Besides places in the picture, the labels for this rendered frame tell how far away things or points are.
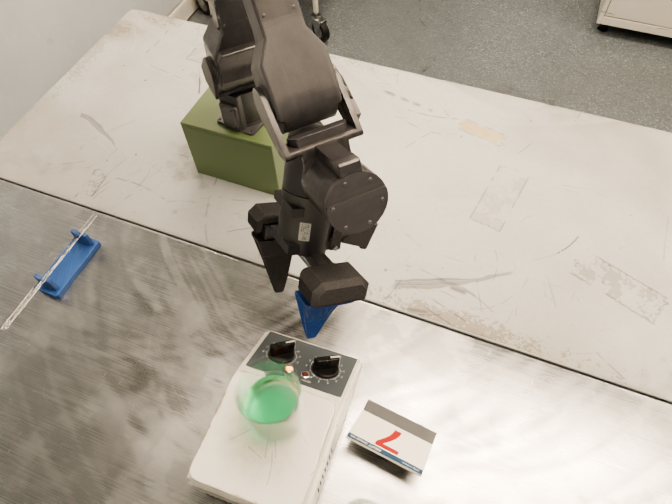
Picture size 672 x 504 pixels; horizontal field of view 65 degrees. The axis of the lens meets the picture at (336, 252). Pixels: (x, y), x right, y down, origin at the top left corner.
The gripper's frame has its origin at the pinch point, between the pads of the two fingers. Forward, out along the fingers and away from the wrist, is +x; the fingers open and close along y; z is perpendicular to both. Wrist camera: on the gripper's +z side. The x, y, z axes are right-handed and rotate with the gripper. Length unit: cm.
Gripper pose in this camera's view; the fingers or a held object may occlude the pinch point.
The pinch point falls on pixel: (297, 288)
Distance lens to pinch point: 59.2
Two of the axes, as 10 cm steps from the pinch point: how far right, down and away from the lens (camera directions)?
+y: -4.6, -4.8, 7.4
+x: -1.4, 8.7, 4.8
